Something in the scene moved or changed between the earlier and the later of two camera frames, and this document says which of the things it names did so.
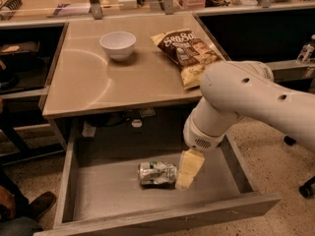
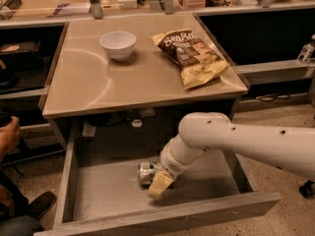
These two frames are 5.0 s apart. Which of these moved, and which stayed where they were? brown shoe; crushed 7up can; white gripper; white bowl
Moved: white gripper
Stayed: crushed 7up can; white bowl; brown shoe
